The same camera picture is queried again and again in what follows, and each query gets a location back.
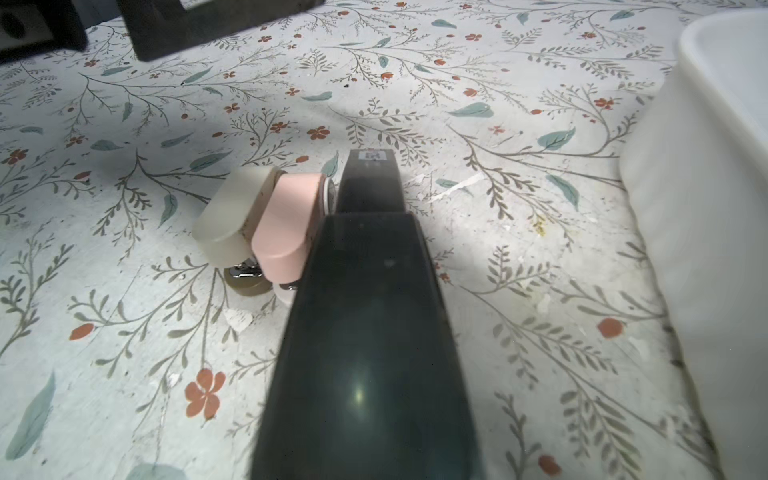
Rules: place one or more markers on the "pink mini stapler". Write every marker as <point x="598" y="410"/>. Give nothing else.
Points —
<point x="285" y="234"/>

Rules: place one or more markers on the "white oval plastic tray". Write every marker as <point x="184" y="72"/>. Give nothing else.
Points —
<point x="695" y="170"/>

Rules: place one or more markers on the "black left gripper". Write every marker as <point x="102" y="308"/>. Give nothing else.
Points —
<point x="157" y="28"/>

